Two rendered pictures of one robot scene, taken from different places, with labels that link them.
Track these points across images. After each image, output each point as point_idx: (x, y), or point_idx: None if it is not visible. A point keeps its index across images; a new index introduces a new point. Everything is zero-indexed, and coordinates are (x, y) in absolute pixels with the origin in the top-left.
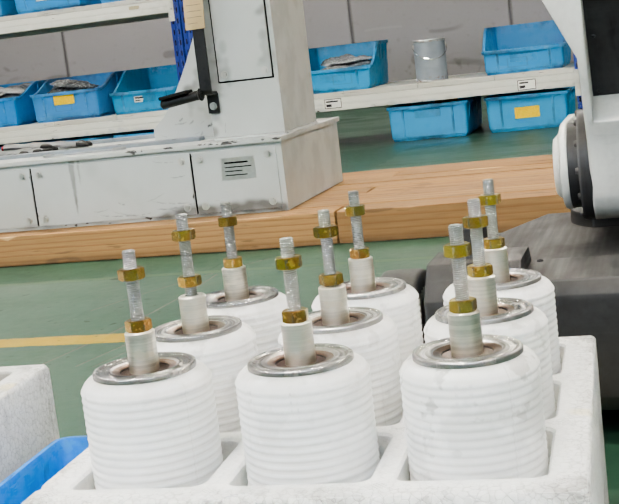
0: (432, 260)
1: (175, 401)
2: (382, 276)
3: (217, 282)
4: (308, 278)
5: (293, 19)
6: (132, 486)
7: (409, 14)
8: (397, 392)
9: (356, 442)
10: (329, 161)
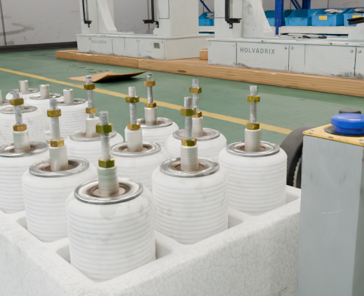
0: (323, 125)
1: (9, 170)
2: (297, 127)
3: (335, 110)
4: None
5: None
6: None
7: None
8: None
9: (59, 220)
10: None
